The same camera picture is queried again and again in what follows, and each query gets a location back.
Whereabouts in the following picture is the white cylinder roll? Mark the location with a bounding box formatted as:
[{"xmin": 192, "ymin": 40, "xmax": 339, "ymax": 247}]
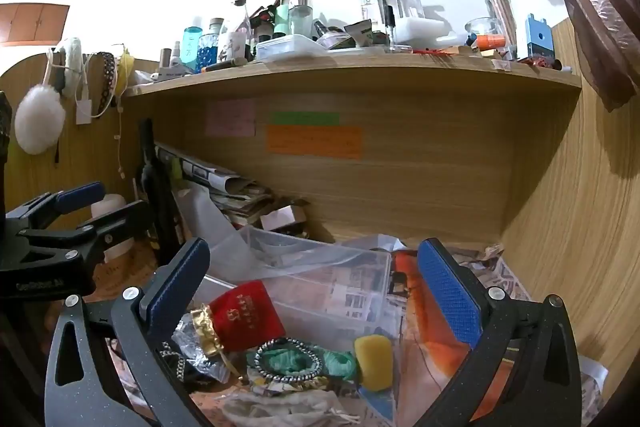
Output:
[{"xmin": 90, "ymin": 193, "xmax": 135, "ymax": 264}]

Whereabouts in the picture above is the wooden wall cabinet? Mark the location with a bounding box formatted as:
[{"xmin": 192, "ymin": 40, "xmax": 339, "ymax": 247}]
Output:
[{"xmin": 0, "ymin": 3, "xmax": 71, "ymax": 44}]

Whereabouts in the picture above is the orange sticky note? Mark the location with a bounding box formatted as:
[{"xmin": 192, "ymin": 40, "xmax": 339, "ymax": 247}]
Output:
[{"xmin": 266, "ymin": 125, "xmax": 364, "ymax": 160}]

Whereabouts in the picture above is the silver beaded bracelet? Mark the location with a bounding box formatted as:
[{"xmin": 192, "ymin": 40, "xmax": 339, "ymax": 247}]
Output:
[{"xmin": 253, "ymin": 337, "xmax": 325, "ymax": 382}]

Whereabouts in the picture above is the pink sticky note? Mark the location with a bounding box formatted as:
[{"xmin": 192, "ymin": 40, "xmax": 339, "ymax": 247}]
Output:
[{"xmin": 205, "ymin": 100, "xmax": 257, "ymax": 138}]

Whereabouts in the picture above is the black glass bottle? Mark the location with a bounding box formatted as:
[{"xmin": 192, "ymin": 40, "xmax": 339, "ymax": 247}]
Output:
[{"xmin": 135, "ymin": 118, "xmax": 185, "ymax": 265}]

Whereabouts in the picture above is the yellow sponge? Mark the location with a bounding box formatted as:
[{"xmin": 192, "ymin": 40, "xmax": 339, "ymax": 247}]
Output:
[{"xmin": 353, "ymin": 333, "xmax": 394, "ymax": 393}]

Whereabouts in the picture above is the orange printed magazine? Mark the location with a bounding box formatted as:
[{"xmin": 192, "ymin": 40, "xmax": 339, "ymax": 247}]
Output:
[{"xmin": 389, "ymin": 249, "xmax": 506, "ymax": 423}]

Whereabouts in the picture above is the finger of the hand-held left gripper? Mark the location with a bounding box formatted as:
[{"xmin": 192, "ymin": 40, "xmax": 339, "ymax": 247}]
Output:
[
  {"xmin": 17, "ymin": 200, "xmax": 152, "ymax": 266},
  {"xmin": 4, "ymin": 181, "xmax": 107, "ymax": 235}
]

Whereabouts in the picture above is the patterned headband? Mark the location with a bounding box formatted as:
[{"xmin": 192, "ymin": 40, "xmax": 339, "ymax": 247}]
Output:
[{"xmin": 95, "ymin": 51, "xmax": 117, "ymax": 118}]

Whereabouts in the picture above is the clear jar of brown sticks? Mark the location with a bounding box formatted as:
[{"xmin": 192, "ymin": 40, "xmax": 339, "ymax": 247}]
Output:
[{"xmin": 483, "ymin": 0, "xmax": 519, "ymax": 58}]

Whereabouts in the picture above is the newspaper sheet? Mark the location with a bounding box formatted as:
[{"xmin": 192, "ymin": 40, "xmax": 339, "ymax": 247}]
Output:
[{"xmin": 452, "ymin": 243, "xmax": 534, "ymax": 308}]

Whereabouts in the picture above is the green cloth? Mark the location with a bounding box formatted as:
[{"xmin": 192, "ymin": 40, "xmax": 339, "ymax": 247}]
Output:
[{"xmin": 260, "ymin": 343, "xmax": 359, "ymax": 383}]

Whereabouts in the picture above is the white printed cup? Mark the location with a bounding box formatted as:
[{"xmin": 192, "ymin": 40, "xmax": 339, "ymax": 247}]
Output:
[{"xmin": 218, "ymin": 31, "xmax": 249, "ymax": 64}]

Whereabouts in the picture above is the blue liquid bottle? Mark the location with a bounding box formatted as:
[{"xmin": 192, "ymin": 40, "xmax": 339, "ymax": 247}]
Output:
[{"xmin": 182, "ymin": 26, "xmax": 204, "ymax": 72}]

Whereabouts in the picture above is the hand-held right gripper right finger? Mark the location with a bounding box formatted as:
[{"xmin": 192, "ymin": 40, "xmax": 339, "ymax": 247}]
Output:
[{"xmin": 411, "ymin": 237, "xmax": 584, "ymax": 427}]

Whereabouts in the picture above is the wooden shelf board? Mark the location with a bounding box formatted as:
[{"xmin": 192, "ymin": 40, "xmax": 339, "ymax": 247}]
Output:
[{"xmin": 122, "ymin": 47, "xmax": 583, "ymax": 98}]

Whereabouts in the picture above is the white plastic organizer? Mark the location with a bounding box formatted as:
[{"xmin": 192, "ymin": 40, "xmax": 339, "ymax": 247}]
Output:
[{"xmin": 369, "ymin": 0, "xmax": 453, "ymax": 48}]

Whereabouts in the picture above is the blue bead bottle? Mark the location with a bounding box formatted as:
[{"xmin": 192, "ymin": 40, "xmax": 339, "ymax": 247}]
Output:
[{"xmin": 196, "ymin": 34, "xmax": 220, "ymax": 74}]

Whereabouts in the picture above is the tall glass bottle dark cap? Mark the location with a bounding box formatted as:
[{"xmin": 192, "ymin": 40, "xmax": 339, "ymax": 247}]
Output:
[{"xmin": 227, "ymin": 0, "xmax": 252, "ymax": 38}]

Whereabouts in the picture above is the green sticky note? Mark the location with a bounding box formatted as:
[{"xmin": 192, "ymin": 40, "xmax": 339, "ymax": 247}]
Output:
[{"xmin": 272, "ymin": 111, "xmax": 341, "ymax": 126}]

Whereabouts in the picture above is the stack of newspapers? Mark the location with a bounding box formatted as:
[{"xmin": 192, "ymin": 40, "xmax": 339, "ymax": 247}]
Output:
[{"xmin": 155, "ymin": 141, "xmax": 281, "ymax": 228}]

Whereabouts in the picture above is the red velvet pouch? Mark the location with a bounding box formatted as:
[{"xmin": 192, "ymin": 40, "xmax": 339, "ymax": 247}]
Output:
[{"xmin": 208, "ymin": 279, "xmax": 277, "ymax": 354}]

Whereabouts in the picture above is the crumpled silver foil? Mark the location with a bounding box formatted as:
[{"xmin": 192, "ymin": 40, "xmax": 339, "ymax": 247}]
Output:
[{"xmin": 160, "ymin": 311, "xmax": 233, "ymax": 385}]

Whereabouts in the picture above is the mint green bottle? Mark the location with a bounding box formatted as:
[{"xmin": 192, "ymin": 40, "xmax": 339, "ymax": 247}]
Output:
[{"xmin": 274, "ymin": 0, "xmax": 299, "ymax": 38}]

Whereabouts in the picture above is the orange capped bottle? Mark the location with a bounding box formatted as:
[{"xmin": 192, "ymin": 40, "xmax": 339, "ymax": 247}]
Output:
[{"xmin": 472, "ymin": 34, "xmax": 505, "ymax": 52}]

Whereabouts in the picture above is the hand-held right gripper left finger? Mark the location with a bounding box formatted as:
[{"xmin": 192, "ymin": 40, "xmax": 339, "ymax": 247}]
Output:
[{"xmin": 44, "ymin": 237, "xmax": 217, "ymax": 427}]

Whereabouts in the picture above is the clear lidded plastic container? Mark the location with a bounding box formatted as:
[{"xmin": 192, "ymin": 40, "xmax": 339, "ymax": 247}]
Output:
[{"xmin": 255, "ymin": 34, "xmax": 328, "ymax": 60}]

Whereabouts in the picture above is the clear glass tumbler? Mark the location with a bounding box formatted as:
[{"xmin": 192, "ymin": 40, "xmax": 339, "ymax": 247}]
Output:
[{"xmin": 289, "ymin": 0, "xmax": 315, "ymax": 38}]

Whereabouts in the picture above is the brown curtain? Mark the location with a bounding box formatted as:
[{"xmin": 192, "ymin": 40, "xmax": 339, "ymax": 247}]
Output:
[{"xmin": 470, "ymin": 0, "xmax": 640, "ymax": 112}]

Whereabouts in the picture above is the yellow hanging cloth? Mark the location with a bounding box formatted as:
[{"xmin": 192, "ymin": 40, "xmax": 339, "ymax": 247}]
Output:
[{"xmin": 116, "ymin": 48, "xmax": 137, "ymax": 96}]

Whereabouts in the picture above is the clear plastic storage box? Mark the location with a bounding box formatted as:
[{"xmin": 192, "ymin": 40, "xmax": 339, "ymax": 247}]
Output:
[{"xmin": 192, "ymin": 224, "xmax": 393, "ymax": 355}]

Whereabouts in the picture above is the small silver box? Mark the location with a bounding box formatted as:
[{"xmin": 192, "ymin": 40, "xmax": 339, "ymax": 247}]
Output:
[{"xmin": 259, "ymin": 205, "xmax": 307, "ymax": 235}]

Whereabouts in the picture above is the gold ribbon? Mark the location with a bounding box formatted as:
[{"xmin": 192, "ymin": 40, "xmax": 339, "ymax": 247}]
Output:
[{"xmin": 187, "ymin": 303, "xmax": 246, "ymax": 383}]

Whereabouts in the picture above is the white cloth drawstring pouch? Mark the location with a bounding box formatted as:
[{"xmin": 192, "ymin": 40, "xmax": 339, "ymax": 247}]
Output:
[{"xmin": 220, "ymin": 388, "xmax": 362, "ymax": 427}]

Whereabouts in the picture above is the white fluffy pompom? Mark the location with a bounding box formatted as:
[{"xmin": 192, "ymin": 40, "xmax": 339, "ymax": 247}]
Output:
[{"xmin": 14, "ymin": 84, "xmax": 67, "ymax": 156}]

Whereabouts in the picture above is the clear plastic bag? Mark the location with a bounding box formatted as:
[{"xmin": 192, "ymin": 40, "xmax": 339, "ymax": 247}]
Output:
[{"xmin": 175, "ymin": 179, "xmax": 321, "ymax": 268}]

